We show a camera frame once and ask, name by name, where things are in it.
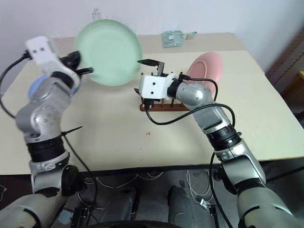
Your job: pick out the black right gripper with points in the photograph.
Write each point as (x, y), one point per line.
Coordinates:
(160, 70)

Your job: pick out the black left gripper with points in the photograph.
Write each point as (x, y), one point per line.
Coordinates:
(70, 60)

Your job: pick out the green plate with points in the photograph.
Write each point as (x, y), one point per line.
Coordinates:
(109, 52)

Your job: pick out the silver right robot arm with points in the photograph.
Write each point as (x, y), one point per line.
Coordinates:
(228, 142)

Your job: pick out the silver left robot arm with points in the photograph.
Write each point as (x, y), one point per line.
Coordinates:
(40, 114)

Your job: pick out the wooden dish rack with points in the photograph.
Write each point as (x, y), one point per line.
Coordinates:
(166, 108)

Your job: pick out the blue plate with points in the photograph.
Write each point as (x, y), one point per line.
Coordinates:
(35, 86)

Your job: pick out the pink plate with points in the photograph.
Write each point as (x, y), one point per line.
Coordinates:
(207, 67)

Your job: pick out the black zip tie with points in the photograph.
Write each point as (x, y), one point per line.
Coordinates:
(72, 130)

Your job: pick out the dark rounded robot leg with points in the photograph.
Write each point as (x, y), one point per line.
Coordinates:
(179, 204)
(127, 204)

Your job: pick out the dark woven furniture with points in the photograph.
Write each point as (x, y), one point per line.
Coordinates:
(288, 64)

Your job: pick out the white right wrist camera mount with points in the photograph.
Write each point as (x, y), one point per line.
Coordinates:
(154, 86)

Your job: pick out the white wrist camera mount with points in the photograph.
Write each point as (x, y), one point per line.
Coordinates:
(154, 86)
(41, 53)

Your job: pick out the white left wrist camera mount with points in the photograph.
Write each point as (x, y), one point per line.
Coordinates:
(41, 53)

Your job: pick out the clear wall hook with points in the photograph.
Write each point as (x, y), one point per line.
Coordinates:
(96, 13)

